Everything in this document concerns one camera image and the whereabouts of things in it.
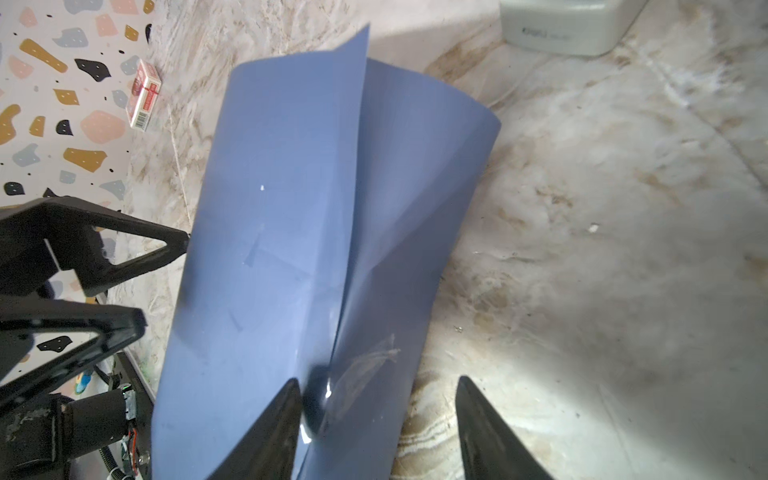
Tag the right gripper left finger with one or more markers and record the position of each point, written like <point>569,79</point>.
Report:
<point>268,448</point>

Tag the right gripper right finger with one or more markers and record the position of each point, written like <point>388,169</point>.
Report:
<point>489,447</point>

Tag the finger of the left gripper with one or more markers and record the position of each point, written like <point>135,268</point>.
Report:
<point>47,235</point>
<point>46,342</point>

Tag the blue wrapping paper sheet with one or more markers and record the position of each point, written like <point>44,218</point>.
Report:
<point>331,201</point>

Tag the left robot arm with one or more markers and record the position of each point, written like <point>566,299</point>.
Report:
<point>39,439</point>

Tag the red playing card deck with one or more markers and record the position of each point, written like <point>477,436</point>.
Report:
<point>143,96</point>

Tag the white tape dispenser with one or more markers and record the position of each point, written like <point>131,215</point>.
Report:
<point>570,27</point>

